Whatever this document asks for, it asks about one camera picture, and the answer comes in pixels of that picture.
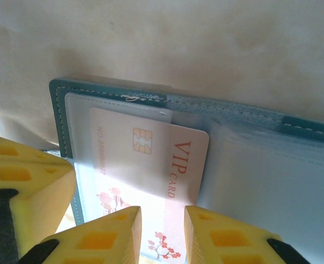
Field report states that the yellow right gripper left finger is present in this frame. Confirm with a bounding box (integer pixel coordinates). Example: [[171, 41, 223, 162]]
[[18, 206, 142, 264]]

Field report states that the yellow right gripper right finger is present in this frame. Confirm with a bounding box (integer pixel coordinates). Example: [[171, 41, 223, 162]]
[[184, 206, 311, 264]]

